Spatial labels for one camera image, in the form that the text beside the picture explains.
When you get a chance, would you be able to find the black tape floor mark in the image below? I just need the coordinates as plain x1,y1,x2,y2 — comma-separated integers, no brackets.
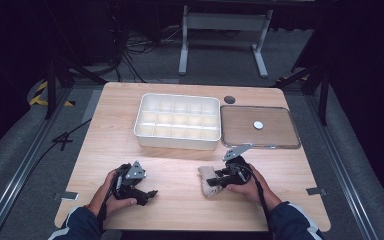
51,131,75,152

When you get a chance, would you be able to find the person's right hand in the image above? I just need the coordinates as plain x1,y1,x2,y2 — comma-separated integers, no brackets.
225,163,283,213

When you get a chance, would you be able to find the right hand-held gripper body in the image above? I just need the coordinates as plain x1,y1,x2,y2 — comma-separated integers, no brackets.
217,143,254,188

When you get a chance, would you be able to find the beige sock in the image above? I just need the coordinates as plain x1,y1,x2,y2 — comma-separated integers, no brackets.
197,165,225,199

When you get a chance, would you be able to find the white metal desk frame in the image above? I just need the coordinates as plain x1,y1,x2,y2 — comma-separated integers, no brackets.
178,4,275,80

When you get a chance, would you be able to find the black floor cable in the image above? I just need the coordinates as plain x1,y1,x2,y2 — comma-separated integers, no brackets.
29,117,93,171

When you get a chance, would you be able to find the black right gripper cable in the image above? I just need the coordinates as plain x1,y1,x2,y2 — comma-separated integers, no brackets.
234,163,275,240

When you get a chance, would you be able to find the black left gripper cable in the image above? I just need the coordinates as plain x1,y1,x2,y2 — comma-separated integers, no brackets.
97,169,123,234

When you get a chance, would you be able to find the white divided storage box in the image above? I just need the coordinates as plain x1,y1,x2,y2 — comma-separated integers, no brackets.
133,92,222,151

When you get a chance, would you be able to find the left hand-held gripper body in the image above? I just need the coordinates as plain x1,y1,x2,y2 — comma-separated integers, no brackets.
111,160,152,206

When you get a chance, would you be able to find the yellow black hazard tape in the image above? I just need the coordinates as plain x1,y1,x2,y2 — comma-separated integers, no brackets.
28,80,76,108

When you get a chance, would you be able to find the person's left hand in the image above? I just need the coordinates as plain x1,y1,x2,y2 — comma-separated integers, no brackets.
87,169,138,218

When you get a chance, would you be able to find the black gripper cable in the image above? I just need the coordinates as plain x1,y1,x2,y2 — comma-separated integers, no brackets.
97,169,123,234
234,163,275,240

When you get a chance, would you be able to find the bundle of black cables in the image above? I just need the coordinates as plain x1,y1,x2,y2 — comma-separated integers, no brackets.
111,23,183,84

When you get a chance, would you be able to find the grey tape piece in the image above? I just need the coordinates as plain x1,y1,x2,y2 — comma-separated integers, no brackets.
305,187,328,197
53,191,80,202

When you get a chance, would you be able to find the clear lid with white knob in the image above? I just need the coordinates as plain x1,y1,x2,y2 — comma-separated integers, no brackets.
219,105,302,150

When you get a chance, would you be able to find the black metal stand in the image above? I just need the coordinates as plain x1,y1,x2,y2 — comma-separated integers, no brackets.
270,64,332,127
44,55,108,121

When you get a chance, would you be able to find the metal floor rail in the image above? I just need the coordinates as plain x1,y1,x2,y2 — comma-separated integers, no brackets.
0,87,74,240
304,94,380,240

